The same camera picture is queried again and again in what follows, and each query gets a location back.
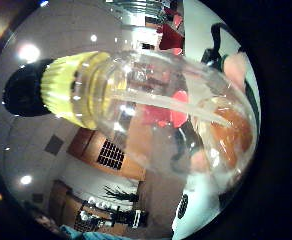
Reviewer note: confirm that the round ceiling lamp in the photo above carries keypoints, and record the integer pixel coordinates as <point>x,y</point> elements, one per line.
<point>29,52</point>
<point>93,37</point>
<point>26,180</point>

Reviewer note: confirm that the dark leafy plant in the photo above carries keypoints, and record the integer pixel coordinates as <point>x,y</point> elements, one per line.
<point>122,195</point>

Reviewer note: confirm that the black round object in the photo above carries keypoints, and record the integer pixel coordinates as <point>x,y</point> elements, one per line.
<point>22,90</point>

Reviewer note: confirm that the black grid panel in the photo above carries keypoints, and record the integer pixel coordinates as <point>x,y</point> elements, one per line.
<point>110,155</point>

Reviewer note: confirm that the white device with black grille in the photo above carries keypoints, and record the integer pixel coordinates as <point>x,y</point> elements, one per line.
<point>189,213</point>

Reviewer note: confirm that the clear plastic bottle yellow cap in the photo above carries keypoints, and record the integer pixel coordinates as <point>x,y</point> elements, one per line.
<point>96,90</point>

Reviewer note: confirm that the teal cloth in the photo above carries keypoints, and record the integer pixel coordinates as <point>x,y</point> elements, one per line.
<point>76,232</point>

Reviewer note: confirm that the dark square ceiling vent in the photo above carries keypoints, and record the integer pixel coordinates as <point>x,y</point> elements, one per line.
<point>54,145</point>

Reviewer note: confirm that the wooden wall cabinet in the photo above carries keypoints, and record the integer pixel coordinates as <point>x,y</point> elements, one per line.
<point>86,146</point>

